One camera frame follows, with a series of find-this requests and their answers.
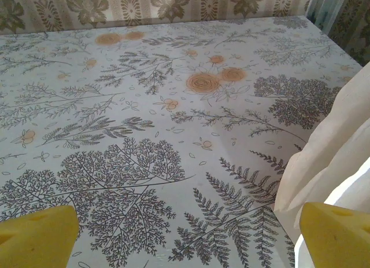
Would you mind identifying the floral patterned tablecloth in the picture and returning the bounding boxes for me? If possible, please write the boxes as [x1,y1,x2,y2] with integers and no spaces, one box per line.
[0,15,364,268]

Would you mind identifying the coffee filter pack orange label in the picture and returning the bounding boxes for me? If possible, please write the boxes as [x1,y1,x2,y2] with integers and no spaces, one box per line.
[273,67,370,268]

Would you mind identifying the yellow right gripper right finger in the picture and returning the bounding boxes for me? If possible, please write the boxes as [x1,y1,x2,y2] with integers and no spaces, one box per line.
[299,201,370,268]

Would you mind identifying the silver metal rail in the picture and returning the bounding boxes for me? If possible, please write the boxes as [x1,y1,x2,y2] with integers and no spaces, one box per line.
[305,0,333,34]

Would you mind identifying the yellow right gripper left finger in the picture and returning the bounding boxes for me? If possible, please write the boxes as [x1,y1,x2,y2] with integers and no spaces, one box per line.
[0,204,80,268]

